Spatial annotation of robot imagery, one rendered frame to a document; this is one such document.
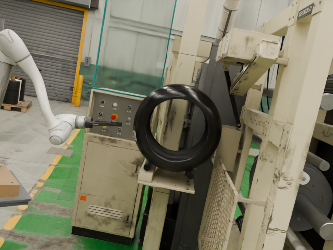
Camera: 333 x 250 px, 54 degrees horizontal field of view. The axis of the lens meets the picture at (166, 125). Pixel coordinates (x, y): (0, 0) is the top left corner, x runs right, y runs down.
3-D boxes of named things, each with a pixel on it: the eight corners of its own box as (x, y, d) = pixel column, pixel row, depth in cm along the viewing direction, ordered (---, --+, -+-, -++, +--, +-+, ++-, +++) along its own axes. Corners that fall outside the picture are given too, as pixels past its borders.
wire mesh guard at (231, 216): (197, 238, 252) (216, 152, 241) (199, 239, 252) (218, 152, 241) (205, 326, 163) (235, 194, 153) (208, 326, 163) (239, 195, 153)
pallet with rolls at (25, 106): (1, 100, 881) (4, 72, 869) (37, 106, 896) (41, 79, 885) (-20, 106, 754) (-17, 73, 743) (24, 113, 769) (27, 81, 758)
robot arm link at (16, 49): (33, 52, 191) (30, 52, 202) (14, 24, 183) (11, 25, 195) (13, 64, 187) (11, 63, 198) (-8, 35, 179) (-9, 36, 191)
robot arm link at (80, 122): (80, 114, 217) (88, 114, 217) (79, 127, 219) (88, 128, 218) (75, 115, 208) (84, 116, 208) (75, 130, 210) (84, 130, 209)
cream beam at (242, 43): (214, 62, 228) (218, 40, 226) (249, 68, 228) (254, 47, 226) (225, 56, 168) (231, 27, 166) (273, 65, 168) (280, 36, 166)
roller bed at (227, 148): (210, 160, 253) (218, 123, 248) (229, 164, 252) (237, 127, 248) (212, 167, 233) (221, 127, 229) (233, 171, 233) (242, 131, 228)
